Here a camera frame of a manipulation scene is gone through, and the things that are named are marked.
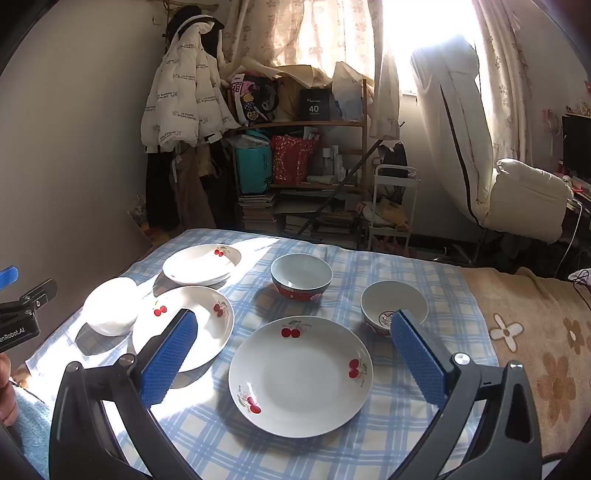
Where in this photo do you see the beige coat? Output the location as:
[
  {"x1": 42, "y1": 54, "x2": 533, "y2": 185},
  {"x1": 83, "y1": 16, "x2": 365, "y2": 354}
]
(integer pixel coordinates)
[{"x1": 170, "y1": 141, "x2": 218, "y2": 232}]

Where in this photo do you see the black box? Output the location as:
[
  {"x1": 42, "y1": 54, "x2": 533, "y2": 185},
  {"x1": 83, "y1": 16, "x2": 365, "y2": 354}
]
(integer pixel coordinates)
[{"x1": 300, "y1": 89, "x2": 333, "y2": 121}]

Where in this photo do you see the teal bag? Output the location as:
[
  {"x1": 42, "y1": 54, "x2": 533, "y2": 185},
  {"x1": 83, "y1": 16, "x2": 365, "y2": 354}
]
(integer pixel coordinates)
[{"x1": 235, "y1": 130, "x2": 273, "y2": 195}]

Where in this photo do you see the white bowl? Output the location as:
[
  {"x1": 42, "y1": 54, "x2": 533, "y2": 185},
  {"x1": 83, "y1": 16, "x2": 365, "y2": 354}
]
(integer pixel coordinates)
[{"x1": 83, "y1": 277, "x2": 139, "y2": 336}]

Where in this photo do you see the black cable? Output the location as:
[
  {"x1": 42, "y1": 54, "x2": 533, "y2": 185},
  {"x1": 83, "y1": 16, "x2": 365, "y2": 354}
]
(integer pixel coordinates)
[{"x1": 567, "y1": 269, "x2": 591, "y2": 297}]

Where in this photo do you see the black monitor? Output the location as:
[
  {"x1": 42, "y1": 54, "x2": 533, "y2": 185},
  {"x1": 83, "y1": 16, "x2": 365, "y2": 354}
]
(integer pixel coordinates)
[{"x1": 561, "y1": 114, "x2": 591, "y2": 182}]

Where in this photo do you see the white cherry print plate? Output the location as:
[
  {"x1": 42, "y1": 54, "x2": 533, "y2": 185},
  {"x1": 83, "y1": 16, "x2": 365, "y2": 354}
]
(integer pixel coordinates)
[
  {"x1": 167, "y1": 271, "x2": 232, "y2": 287},
  {"x1": 163, "y1": 244, "x2": 242, "y2": 283},
  {"x1": 132, "y1": 286, "x2": 235, "y2": 373},
  {"x1": 229, "y1": 316, "x2": 374, "y2": 438}
]

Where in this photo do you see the person's left hand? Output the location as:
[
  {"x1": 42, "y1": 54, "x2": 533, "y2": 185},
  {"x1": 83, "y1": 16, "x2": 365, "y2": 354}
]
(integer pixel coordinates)
[{"x1": 0, "y1": 353, "x2": 17, "y2": 426}]

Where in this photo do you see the red floral bag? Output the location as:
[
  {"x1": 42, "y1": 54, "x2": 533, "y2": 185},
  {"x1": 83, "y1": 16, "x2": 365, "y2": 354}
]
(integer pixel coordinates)
[{"x1": 270, "y1": 135, "x2": 318, "y2": 184}]

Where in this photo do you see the stack of books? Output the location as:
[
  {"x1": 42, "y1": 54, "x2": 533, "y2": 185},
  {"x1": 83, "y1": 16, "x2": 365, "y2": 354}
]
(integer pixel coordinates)
[
  {"x1": 283, "y1": 203, "x2": 362, "y2": 241},
  {"x1": 238, "y1": 193, "x2": 279, "y2": 234}
]

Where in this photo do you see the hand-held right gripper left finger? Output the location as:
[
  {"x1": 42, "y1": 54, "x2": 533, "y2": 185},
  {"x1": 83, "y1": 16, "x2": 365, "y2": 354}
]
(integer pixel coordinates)
[{"x1": 48, "y1": 308, "x2": 199, "y2": 480}]

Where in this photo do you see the pink fan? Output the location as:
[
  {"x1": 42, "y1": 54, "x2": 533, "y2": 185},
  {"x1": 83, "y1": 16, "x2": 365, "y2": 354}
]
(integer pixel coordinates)
[{"x1": 542, "y1": 108, "x2": 562, "y2": 140}]

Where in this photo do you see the white cable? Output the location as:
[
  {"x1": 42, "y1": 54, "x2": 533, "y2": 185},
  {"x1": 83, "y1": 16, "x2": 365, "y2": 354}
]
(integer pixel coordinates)
[{"x1": 553, "y1": 198, "x2": 583, "y2": 278}]

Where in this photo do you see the blue plaid cloth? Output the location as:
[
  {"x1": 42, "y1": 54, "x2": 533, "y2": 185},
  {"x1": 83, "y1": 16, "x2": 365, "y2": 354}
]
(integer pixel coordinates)
[{"x1": 25, "y1": 228, "x2": 502, "y2": 480}]

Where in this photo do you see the white metal cart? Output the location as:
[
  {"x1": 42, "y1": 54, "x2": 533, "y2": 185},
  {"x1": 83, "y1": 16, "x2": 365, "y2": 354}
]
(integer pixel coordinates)
[{"x1": 367, "y1": 165, "x2": 421, "y2": 256}]

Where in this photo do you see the white puffer jacket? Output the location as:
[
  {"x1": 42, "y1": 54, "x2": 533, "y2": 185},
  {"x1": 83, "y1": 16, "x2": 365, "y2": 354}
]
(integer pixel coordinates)
[{"x1": 141, "y1": 16, "x2": 242, "y2": 153}]

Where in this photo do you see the black backpack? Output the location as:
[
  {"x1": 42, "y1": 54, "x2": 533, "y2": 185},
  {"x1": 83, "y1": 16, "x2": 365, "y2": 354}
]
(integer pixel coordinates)
[{"x1": 380, "y1": 142, "x2": 410, "y2": 175}]

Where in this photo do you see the black hanging garment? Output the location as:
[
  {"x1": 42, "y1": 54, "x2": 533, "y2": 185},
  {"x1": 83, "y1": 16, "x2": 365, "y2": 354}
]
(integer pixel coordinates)
[{"x1": 165, "y1": 4, "x2": 225, "y2": 44}]

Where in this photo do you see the white plastic bag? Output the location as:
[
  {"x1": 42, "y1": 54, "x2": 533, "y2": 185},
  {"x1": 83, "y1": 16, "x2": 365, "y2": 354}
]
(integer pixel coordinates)
[{"x1": 331, "y1": 61, "x2": 365, "y2": 121}]

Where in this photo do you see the white appliance with cable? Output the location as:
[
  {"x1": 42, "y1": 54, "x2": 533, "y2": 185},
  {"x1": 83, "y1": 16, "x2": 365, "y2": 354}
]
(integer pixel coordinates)
[{"x1": 488, "y1": 158, "x2": 574, "y2": 244}]

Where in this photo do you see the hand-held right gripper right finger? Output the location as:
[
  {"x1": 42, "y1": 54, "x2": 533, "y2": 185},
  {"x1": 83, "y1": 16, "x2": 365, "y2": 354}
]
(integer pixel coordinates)
[{"x1": 390, "y1": 309, "x2": 543, "y2": 480}]

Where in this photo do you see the colourful printed bag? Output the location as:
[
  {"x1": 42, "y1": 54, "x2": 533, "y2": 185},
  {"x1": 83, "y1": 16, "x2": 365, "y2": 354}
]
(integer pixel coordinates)
[{"x1": 229, "y1": 73, "x2": 280, "y2": 125}]

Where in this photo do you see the black tripod leg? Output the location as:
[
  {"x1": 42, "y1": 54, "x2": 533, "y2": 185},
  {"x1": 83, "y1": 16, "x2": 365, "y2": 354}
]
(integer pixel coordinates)
[{"x1": 302, "y1": 138, "x2": 386, "y2": 234}]

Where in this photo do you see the large red patterned bowl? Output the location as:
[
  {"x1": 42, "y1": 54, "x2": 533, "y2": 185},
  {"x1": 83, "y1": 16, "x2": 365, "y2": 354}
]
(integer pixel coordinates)
[{"x1": 270, "y1": 253, "x2": 333, "y2": 304}]

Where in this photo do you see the blue towel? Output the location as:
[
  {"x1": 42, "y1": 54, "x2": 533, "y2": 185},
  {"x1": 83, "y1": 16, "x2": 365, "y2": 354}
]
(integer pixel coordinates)
[{"x1": 9, "y1": 383, "x2": 52, "y2": 480}]

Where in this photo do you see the small red patterned bowl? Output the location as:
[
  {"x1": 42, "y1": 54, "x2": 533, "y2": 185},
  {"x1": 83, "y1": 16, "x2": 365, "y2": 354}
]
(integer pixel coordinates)
[{"x1": 361, "y1": 280, "x2": 429, "y2": 339}]

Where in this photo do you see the wooden shelf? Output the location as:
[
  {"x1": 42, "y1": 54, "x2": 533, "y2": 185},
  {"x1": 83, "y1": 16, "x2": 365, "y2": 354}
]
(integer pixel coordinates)
[{"x1": 226, "y1": 78, "x2": 370, "y2": 245}]

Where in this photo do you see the brown floral blanket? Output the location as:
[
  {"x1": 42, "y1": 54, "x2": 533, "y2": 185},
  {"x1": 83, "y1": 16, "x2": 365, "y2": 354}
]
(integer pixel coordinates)
[{"x1": 457, "y1": 265, "x2": 591, "y2": 467}]

